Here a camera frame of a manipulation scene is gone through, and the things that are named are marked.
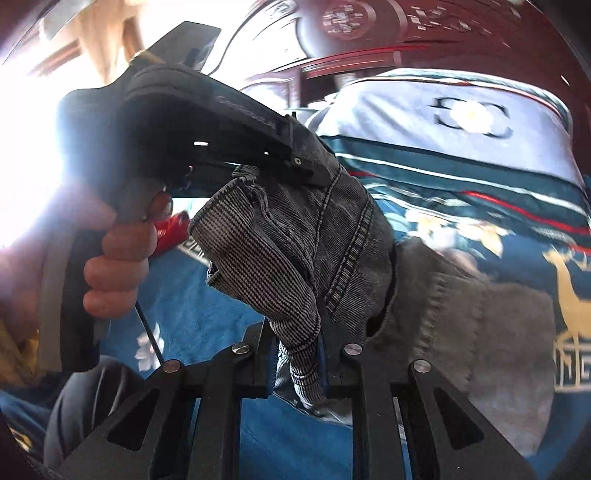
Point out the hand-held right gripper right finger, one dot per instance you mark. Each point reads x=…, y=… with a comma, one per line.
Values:
x=369, y=387

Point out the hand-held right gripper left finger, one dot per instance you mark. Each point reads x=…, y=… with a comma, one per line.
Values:
x=231, y=383

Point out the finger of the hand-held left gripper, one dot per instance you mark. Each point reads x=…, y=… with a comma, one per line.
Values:
x=307, y=152

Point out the grey denim pants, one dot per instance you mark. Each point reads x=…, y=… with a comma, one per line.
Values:
x=295, y=249

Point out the person's left hand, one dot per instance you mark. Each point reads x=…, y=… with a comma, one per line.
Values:
x=120, y=263

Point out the blue deer-print blanket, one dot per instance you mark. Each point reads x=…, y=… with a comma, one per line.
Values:
x=194, y=300

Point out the red garment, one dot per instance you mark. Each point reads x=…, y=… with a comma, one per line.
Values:
x=171, y=228

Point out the blue striped flower-print pillow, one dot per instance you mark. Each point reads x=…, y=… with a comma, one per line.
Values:
x=429, y=157

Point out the carved dark wooden headboard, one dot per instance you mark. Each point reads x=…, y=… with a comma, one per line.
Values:
x=369, y=37

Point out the person's leg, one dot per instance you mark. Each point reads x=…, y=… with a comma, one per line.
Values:
x=92, y=406

